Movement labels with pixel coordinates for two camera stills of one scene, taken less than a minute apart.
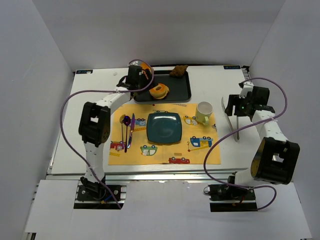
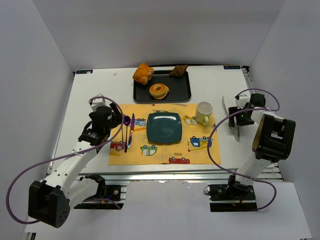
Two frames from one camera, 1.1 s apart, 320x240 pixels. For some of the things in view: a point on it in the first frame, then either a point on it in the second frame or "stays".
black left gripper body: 139,81 -> 117,116
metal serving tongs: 236,135 stays
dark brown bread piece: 178,70 stays
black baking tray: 179,88 stays
